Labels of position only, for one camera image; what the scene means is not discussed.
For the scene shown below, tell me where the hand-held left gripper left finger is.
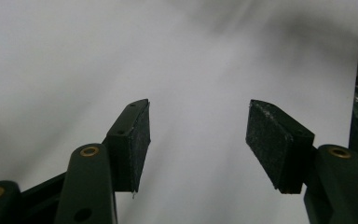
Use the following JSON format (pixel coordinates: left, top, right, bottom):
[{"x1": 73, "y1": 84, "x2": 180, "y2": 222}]
[{"x1": 104, "y1": 98, "x2": 152, "y2": 194}]

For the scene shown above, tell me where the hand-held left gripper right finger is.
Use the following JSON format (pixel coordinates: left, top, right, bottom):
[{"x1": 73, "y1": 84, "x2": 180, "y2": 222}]
[{"x1": 245, "y1": 99, "x2": 316, "y2": 195}]

